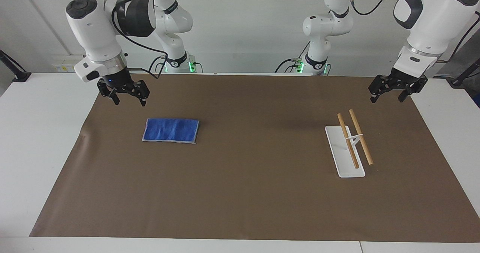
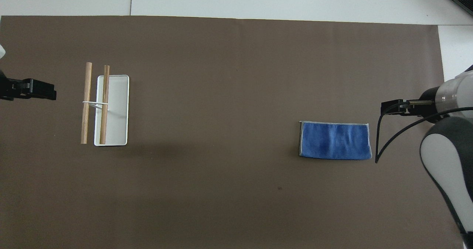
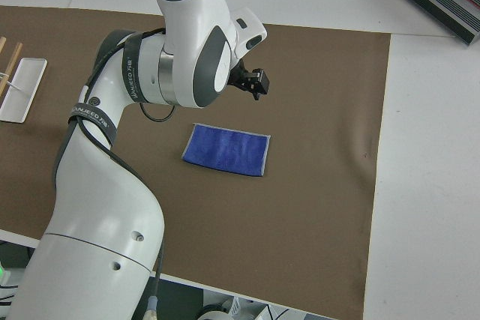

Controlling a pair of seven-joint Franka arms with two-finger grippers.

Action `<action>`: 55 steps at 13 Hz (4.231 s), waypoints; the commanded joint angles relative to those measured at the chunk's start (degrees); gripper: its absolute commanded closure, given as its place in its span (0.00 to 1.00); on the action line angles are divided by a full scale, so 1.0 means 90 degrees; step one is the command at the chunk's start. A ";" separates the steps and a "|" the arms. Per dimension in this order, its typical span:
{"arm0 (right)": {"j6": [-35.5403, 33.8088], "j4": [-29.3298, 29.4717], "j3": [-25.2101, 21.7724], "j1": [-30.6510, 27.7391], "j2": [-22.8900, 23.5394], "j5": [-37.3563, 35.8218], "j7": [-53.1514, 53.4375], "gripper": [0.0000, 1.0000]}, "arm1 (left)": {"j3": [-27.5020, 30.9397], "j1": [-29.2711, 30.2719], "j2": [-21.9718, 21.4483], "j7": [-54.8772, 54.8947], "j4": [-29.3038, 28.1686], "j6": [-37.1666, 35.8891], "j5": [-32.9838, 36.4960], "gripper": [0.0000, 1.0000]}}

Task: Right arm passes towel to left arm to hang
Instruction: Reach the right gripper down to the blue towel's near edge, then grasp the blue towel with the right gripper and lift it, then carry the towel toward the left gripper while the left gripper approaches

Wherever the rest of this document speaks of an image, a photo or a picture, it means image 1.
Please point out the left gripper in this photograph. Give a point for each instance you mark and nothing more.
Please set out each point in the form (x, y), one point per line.
(408, 77)

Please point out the black stand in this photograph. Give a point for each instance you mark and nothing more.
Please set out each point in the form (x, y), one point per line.
(465, 74)
(17, 72)

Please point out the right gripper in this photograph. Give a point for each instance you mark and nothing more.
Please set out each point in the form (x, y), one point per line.
(117, 78)

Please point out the white towel rack wooden bars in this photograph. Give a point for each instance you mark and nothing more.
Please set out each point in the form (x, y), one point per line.
(345, 155)

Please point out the white wall socket strip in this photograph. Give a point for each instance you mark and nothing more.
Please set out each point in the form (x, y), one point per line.
(67, 64)

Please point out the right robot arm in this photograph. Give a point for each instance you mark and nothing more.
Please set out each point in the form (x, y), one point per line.
(93, 35)

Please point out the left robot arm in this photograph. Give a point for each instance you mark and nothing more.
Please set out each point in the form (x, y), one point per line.
(431, 16)

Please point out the blue folded towel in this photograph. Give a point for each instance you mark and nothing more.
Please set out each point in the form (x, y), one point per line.
(170, 130)

